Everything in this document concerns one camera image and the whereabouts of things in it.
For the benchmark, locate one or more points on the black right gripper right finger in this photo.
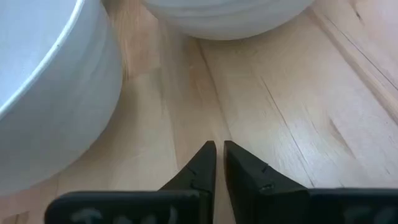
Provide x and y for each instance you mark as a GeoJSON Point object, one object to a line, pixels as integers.
{"type": "Point", "coordinates": [248, 183]}

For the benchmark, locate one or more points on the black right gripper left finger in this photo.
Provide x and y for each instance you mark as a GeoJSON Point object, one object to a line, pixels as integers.
{"type": "Point", "coordinates": [192, 186]}

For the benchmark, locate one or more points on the white ridged ceramic bowl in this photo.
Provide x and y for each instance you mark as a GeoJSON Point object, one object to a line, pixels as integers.
{"type": "Point", "coordinates": [227, 18]}

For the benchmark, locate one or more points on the plain white ceramic bowl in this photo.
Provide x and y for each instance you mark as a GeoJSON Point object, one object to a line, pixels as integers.
{"type": "Point", "coordinates": [59, 102]}

